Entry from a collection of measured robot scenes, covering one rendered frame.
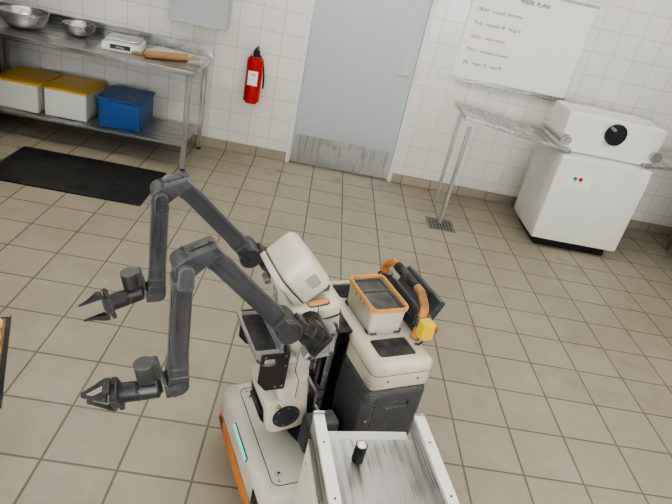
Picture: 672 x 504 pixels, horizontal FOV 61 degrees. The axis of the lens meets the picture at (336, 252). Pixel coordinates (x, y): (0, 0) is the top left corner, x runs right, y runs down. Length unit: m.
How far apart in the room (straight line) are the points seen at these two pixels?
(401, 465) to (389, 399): 0.50
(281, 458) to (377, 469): 0.77
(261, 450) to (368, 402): 0.50
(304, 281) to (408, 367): 0.49
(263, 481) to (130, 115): 3.80
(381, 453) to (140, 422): 1.41
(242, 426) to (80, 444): 0.70
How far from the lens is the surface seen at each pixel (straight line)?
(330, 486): 1.43
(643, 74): 6.22
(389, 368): 1.96
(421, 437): 1.62
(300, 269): 1.76
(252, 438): 2.33
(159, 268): 2.01
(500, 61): 5.72
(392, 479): 1.57
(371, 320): 2.02
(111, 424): 2.76
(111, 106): 5.37
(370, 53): 5.57
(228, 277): 1.54
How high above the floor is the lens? 1.99
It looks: 28 degrees down
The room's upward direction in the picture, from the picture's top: 13 degrees clockwise
